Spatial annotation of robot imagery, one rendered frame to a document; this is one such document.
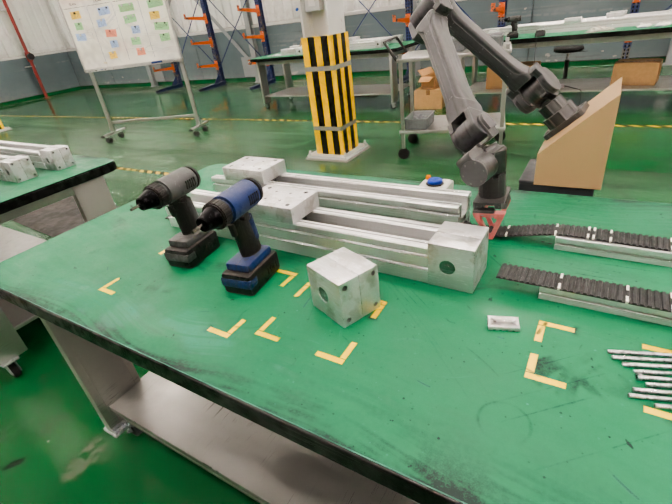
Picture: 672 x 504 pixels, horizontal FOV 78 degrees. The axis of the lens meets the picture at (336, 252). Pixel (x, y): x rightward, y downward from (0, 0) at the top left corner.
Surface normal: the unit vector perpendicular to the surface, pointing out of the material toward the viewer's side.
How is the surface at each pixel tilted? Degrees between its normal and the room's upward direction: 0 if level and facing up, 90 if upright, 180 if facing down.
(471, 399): 0
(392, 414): 0
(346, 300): 90
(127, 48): 90
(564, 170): 90
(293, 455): 0
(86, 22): 90
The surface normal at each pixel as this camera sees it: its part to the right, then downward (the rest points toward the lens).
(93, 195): 0.85, 0.18
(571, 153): -0.50, 0.48
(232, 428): -0.12, -0.86
